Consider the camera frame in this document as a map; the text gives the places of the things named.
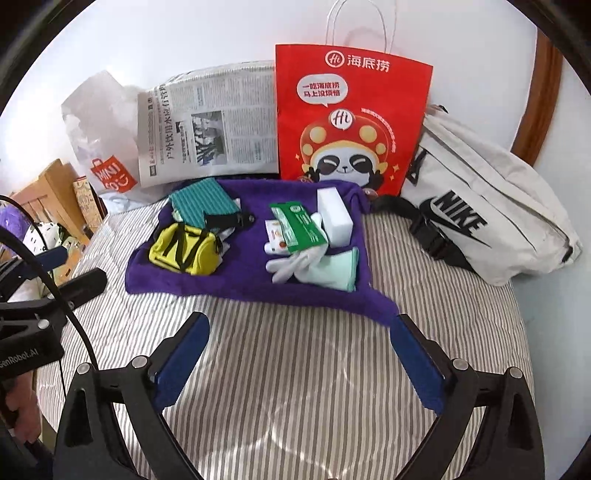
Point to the fruit print packet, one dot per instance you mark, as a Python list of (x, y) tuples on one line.
[(274, 237)]

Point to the wooden headboard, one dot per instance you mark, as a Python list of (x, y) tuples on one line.
[(51, 189)]

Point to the teal ribbed cloth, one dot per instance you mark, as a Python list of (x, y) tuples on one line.
[(203, 201)]

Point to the person's left hand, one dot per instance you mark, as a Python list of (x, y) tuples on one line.
[(23, 410)]

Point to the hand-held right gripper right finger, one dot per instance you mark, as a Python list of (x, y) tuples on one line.
[(418, 364)]

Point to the white waist bag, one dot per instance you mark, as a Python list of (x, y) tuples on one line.
[(498, 221)]

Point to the white plastic shopping bag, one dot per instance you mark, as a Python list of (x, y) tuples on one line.
[(97, 134)]

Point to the small yellow bag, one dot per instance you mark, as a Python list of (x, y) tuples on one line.
[(184, 249)]

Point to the white paper towel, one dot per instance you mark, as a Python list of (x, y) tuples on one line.
[(225, 240)]

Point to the purple towel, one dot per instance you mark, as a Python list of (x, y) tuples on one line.
[(240, 286)]

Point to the green paper packet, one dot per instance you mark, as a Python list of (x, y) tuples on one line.
[(300, 226)]

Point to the red paper bag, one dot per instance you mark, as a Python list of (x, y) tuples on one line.
[(351, 120)]

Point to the brown book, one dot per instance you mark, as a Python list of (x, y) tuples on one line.
[(87, 203)]

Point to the white sponge block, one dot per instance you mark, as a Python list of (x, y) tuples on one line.
[(337, 217)]

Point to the purple plush toy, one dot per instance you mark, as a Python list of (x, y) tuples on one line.
[(11, 221)]

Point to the folded newspaper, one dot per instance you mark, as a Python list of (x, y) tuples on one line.
[(207, 129)]

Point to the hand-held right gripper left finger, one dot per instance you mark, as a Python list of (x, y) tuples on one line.
[(180, 364)]

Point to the mint green cloth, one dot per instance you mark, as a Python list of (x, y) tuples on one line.
[(337, 272)]

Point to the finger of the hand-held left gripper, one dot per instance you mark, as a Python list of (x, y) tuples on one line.
[(53, 258), (83, 284)]

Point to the striped bed sheet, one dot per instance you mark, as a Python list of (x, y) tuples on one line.
[(295, 392)]

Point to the white glove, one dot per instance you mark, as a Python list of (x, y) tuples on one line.
[(295, 267)]

